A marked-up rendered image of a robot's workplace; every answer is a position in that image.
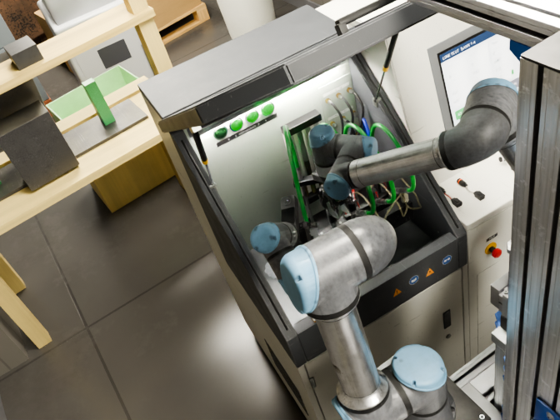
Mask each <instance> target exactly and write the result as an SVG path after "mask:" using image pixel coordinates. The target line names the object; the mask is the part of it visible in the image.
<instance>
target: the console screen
mask: <svg viewBox="0 0 560 420"><path fill-rule="evenodd" d="M427 54H428V58H429V62H430V65H431V69H432V76H433V80H434V84H435V88H436V92H437V99H438V102H439V106H440V110H441V114H442V120H443V125H444V128H445V131H446V130H448V129H451V128H453V127H454V126H456V125H457V124H458V123H459V121H460V118H461V116H462V113H463V109H464V106H465V103H466V98H467V95H468V94H469V93H470V90H471V89H472V87H473V86H474V85H475V84H476V83H478V82H479V81H481V80H483V79H486V78H504V79H506V80H508V81H510V82H511V83H513V84H514V85H515V86H516V88H517V90H518V82H519V65H520V62H519V61H518V60H517V58H516V57H515V56H514V55H513V54H512V52H511V51H510V50H509V38H506V37H503V36H500V35H497V34H496V33H493V32H489V31H487V30H484V29H481V28H480V27H475V26H473V25H472V26H471V27H468V28H466V29H464V30H462V31H461V32H458V33H456V34H455V35H453V36H451V37H449V38H447V39H445V40H443V41H441V42H439V43H437V44H435V45H433V46H431V47H429V48H428V49H427Z"/></svg>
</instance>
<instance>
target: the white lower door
mask: <svg viewBox="0 0 560 420"><path fill-rule="evenodd" d="M363 329H364V332H365V334H366V337H367V342H368V345H369V347H370V350H371V353H372V357H373V360H374V362H375V365H376V368H378V367H379V366H381V365H382V364H383V363H385V362H386V361H387V360H388V359H390V358H391V357H393V356H394V354H395V353H396V351H397V350H399V349H400V348H402V347H404V346H407V345H411V344H420V345H423V346H427V347H429V348H431V349H433V350H434V351H436V352H437V353H438V354H439V355H440V357H441V358H442V360H443V362H444V366H445V368H446V370H447V376H448V377H450V376H452V375H453V374H454V373H455V372H456V371H457V370H459V369H460V368H462V367H463V366H464V365H465V363H464V340H463V295H462V271H461V268H459V269H458V270H457V271H455V272H453V273H451V274H449V275H448V276H446V277H445V278H443V279H442V280H440V281H438V282H436V283H435V284H433V285H432V286H431V287H428V288H427V289H425V290H424V291H422V292H420V293H419V294H417V295H416V296H414V297H412V298H410V299H409V300H407V301H406V302H404V303H403V304H401V305H399V306H398V307H395V308H394V309H393V310H392V311H390V312H388V313H386V314H384V315H383V316H381V317H380V318H378V319H377V320H375V321H373V322H371V323H370V324H368V325H367V326H366V327H364V328H363ZM304 367H305V368H306V371H307V375H308V377H309V381H310V383H311V385H312V388H313V391H314V393H315V395H316V398H317V401H318V404H319V407H320V408H321V411H322V415H323V417H324V420H342V418H341V417H340V415H339V414H338V412H337V410H336V409H335V407H334V406H333V405H332V399H333V398H334V397H335V396H337V385H338V377H337V374H336V373H335V370H334V367H333V364H332V362H331V359H330V357H329V355H328V350H327V351H325V352H323V353H321V354H319V355H318V356H316V357H315V358H313V359H312V360H310V361H308V362H306V363H305V364H304Z"/></svg>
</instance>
